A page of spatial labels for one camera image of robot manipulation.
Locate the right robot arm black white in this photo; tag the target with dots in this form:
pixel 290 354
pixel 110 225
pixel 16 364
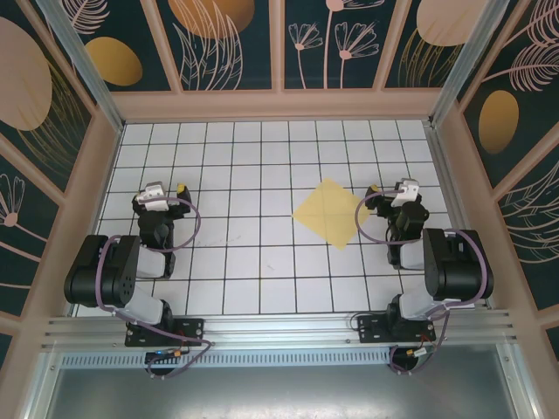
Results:
pixel 463 270

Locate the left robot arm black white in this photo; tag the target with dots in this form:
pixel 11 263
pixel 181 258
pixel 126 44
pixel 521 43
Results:
pixel 100 270

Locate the grey metal sheet panel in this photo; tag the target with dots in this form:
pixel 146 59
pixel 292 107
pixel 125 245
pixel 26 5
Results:
pixel 279 393

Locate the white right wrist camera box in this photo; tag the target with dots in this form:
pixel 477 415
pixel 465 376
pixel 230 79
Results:
pixel 405 191

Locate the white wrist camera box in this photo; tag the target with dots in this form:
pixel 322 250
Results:
pixel 150 193
pixel 405 191

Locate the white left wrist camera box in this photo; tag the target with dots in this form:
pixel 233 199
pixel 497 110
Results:
pixel 150 193

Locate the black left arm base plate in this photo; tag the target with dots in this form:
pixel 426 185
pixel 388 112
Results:
pixel 192 331

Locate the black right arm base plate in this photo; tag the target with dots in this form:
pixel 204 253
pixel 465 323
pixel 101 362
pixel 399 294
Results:
pixel 371 331

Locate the aluminium frame post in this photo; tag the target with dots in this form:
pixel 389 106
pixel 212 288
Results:
pixel 476 48
pixel 88 74

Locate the aluminium mounting rail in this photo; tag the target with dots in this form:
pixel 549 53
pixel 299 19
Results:
pixel 279 331

